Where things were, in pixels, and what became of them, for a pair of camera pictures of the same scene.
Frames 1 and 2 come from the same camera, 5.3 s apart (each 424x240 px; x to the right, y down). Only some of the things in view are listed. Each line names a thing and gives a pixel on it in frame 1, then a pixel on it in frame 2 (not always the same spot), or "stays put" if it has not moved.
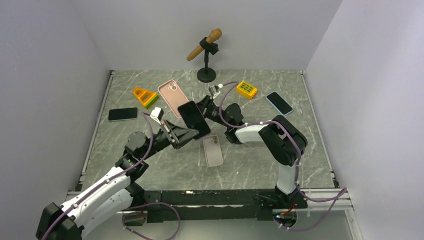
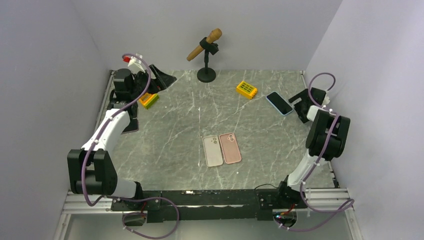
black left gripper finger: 171,128 to 162,80
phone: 174,95 to 230,148
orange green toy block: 147,98 stays put
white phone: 213,150 stays put
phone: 281,105 stays put
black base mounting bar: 210,205 stays put
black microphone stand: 207,74 stays put
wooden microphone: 213,36 stays put
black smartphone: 193,119 to 133,126
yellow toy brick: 246,90 stays put
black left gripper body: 160,141 to 140,84
